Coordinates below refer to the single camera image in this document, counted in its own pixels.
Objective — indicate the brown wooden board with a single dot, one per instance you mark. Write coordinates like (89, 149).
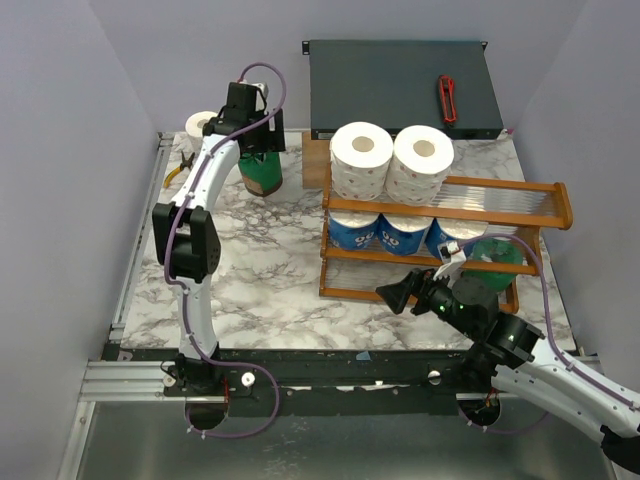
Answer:
(315, 157)

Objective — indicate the red black utility knife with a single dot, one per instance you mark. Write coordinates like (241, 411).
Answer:
(446, 90)

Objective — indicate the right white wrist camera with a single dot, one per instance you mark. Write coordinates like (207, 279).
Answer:
(453, 257)

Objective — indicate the dark grey rack-mount device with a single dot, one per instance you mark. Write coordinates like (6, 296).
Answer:
(393, 84)

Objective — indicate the orange wooden shelf rack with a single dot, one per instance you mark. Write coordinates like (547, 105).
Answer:
(515, 210)

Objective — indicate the white red-dotted paper roll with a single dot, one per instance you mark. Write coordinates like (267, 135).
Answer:
(360, 154)

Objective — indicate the blue object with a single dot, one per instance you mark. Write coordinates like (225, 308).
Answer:
(350, 230)

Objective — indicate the blue paper roll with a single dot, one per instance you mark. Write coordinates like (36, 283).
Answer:
(444, 229)

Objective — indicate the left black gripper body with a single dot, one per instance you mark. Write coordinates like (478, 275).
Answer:
(265, 141)

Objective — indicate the plain white paper roll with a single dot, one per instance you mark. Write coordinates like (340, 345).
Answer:
(194, 128)

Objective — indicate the aluminium frame rail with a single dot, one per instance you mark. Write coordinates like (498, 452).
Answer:
(71, 460)

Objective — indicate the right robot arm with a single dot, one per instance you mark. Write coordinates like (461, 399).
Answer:
(519, 358)

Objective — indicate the green paper roll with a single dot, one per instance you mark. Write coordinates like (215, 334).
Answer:
(493, 250)

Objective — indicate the small green object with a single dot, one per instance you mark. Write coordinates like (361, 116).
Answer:
(261, 173)

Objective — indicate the black yellow pliers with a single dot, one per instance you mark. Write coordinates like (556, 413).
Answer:
(185, 164)

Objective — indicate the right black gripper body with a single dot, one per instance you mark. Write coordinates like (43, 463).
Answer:
(420, 293)

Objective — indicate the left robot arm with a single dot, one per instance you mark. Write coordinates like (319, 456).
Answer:
(186, 240)

